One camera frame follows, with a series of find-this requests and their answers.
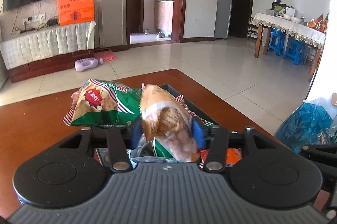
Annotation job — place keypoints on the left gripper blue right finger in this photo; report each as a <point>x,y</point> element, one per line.
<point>216,159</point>

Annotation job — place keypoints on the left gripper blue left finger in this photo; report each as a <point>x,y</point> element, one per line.
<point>120,139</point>

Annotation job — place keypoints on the orange red snack packet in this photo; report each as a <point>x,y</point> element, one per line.
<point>233,156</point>

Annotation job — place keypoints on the green chips bag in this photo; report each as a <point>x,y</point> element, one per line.
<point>100,103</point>
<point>167,123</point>

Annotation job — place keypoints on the clear peanut snack packet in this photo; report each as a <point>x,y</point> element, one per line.
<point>165,120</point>

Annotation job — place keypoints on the clear sunflower seed bag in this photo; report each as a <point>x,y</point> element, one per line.
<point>150,152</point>

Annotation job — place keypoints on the dark blue shallow box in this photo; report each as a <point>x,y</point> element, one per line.
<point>193,111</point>

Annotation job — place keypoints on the pink floor scale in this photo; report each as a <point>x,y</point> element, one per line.
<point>104,55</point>

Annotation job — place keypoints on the purple detergent bottle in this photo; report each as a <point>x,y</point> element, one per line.
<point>88,63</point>

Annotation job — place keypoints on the blue plastic bag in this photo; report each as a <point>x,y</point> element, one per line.
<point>313,123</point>

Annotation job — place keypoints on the white shoe in doorway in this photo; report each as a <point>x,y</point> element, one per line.
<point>160,35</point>

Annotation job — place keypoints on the blue plastic stool left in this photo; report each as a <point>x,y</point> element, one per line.
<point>277,42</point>

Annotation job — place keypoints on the blue plastic stool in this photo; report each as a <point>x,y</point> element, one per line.
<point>277,42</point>
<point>295,50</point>

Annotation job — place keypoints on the blue plastic stool right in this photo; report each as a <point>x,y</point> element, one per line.
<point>295,50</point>

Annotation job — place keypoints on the tv cabinet with lace cloth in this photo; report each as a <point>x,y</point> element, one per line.
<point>48,50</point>

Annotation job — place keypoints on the black router on cabinet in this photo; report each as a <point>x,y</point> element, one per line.
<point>52,22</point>

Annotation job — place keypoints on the grey refrigerator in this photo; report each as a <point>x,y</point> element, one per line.
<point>223,17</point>

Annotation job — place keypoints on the wooden bathroom cabinet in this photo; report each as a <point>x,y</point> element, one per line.
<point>163,16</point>

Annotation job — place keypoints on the dining table with lace cloth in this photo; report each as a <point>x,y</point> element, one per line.
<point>309,36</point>

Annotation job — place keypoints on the orange gift box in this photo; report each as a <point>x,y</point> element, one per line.
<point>75,11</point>

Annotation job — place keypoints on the wall power socket strip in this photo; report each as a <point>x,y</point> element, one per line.
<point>34,19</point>

